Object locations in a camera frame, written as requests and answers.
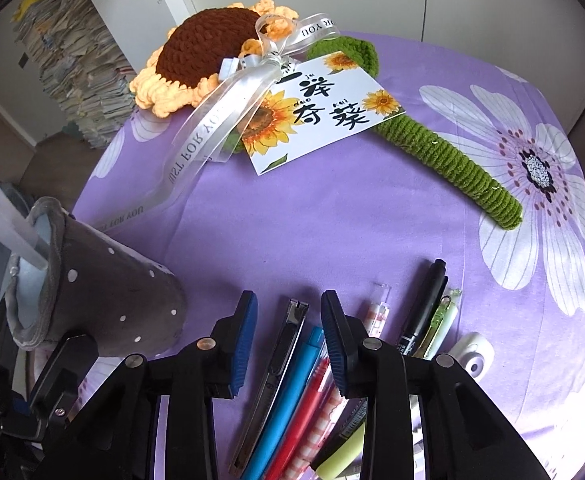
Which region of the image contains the purple floral tablecloth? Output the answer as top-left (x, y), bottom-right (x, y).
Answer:
top-left (70, 30), bottom-right (585, 480)

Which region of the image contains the blue pen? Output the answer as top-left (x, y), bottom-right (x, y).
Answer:
top-left (245, 326), bottom-right (325, 480)

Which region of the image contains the light green pen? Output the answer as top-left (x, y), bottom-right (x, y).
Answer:
top-left (412, 287), bottom-right (462, 361)

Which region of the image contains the silver utility knife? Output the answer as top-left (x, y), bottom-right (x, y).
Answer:
top-left (228, 297), bottom-right (309, 476)

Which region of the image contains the yellow-green highlighter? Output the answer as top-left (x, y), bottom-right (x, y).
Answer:
top-left (317, 422), bottom-right (368, 480)

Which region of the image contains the pink checked pen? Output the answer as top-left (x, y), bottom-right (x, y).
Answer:
top-left (282, 390), bottom-right (345, 480)

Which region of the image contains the white printed ribbon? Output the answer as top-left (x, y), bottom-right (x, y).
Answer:
top-left (77, 10), bottom-right (340, 233)

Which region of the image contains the tall stack of books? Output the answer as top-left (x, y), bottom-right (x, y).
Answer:
top-left (12, 0), bottom-right (138, 148)

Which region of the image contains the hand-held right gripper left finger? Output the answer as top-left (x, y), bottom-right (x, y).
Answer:
top-left (47, 290), bottom-right (259, 480)

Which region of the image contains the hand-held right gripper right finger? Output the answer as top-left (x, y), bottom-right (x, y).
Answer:
top-left (321, 289), bottom-right (555, 480)

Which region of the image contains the clear pink pen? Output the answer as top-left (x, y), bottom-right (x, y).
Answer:
top-left (367, 282), bottom-right (393, 341)

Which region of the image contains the red pen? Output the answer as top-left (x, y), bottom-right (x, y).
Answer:
top-left (265, 355), bottom-right (335, 480)

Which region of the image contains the black marker pen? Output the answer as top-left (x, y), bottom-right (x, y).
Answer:
top-left (396, 258), bottom-right (449, 358)

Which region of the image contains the grey dotted pencil case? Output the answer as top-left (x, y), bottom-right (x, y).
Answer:
top-left (5, 197), bottom-right (188, 358)

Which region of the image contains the sunflower print card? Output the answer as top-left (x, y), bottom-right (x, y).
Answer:
top-left (232, 50), bottom-right (405, 177)

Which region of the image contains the white correction tape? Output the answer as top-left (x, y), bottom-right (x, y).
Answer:
top-left (445, 332), bottom-right (495, 378)

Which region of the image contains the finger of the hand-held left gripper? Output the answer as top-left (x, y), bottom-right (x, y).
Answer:
top-left (25, 332), bottom-right (100, 428)

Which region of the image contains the crochet sunflower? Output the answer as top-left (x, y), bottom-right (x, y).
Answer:
top-left (130, 0), bottom-right (523, 231)

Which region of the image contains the translucent plastic tube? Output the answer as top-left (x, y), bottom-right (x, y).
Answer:
top-left (0, 185), bottom-right (48, 273)

